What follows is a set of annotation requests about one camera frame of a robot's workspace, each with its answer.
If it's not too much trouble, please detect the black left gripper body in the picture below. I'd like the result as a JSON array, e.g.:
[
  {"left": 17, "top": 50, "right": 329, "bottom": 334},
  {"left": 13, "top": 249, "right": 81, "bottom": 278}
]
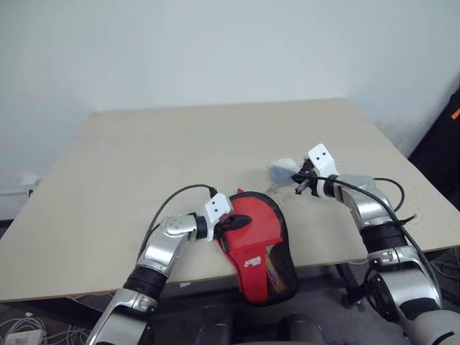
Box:
[{"left": 214, "top": 219, "right": 233, "bottom": 240}]

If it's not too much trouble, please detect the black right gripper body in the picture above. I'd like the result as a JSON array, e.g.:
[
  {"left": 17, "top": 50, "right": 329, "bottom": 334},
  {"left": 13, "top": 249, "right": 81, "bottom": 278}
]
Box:
[{"left": 300, "top": 157, "right": 321, "bottom": 197}]

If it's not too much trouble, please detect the red black paddle case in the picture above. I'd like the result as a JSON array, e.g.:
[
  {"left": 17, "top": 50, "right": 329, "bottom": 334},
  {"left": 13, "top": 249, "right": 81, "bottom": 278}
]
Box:
[{"left": 215, "top": 187, "right": 299, "bottom": 308}]

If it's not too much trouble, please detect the blurred bluish white object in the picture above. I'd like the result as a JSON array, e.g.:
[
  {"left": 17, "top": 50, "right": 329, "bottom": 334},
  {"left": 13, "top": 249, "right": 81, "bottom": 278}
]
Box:
[{"left": 266, "top": 157, "right": 300, "bottom": 188}]

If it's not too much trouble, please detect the grey rounded shape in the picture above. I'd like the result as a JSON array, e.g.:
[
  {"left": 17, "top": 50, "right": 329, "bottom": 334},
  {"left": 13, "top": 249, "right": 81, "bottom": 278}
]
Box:
[
  {"left": 279, "top": 311, "right": 325, "bottom": 345},
  {"left": 199, "top": 315, "right": 236, "bottom": 345}
]

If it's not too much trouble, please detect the white power adapter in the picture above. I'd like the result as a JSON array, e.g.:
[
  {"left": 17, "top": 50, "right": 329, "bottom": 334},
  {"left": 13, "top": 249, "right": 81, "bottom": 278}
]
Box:
[{"left": 6, "top": 329, "right": 47, "bottom": 345}]

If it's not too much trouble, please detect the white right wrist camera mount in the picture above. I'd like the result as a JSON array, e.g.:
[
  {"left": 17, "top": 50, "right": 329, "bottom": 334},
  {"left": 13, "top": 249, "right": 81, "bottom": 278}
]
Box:
[{"left": 307, "top": 143, "right": 339, "bottom": 199}]

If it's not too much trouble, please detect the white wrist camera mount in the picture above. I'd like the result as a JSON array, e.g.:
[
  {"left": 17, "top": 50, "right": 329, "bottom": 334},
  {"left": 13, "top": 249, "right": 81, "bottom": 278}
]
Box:
[
  {"left": 307, "top": 143, "right": 339, "bottom": 199},
  {"left": 203, "top": 193, "right": 235, "bottom": 242}
]

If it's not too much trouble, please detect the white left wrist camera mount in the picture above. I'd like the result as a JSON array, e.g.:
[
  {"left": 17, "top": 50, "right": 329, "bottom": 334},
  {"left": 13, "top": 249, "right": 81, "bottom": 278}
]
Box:
[{"left": 203, "top": 193, "right": 235, "bottom": 242}]

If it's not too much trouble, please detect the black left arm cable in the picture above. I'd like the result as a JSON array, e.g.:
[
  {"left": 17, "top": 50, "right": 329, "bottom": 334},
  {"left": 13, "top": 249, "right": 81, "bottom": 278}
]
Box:
[{"left": 138, "top": 183, "right": 219, "bottom": 267}]

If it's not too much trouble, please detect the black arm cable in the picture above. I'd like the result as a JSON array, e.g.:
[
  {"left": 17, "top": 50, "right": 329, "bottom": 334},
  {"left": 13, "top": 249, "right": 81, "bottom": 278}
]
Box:
[
  {"left": 319, "top": 175, "right": 446, "bottom": 311},
  {"left": 138, "top": 183, "right": 219, "bottom": 267}
]

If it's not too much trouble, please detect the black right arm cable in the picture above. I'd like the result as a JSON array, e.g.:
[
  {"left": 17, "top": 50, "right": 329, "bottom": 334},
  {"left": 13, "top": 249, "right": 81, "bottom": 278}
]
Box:
[{"left": 319, "top": 175, "right": 446, "bottom": 311}]

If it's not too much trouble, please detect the white floor cable bundle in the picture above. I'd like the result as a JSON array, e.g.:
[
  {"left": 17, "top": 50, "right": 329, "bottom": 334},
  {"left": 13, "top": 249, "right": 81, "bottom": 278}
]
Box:
[
  {"left": 426, "top": 250, "right": 460, "bottom": 285},
  {"left": 0, "top": 308, "right": 93, "bottom": 345}
]

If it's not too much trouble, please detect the white wall fitting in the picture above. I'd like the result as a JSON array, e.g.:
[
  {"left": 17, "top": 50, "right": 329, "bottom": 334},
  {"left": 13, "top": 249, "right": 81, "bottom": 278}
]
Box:
[{"left": 0, "top": 173, "right": 41, "bottom": 198}]

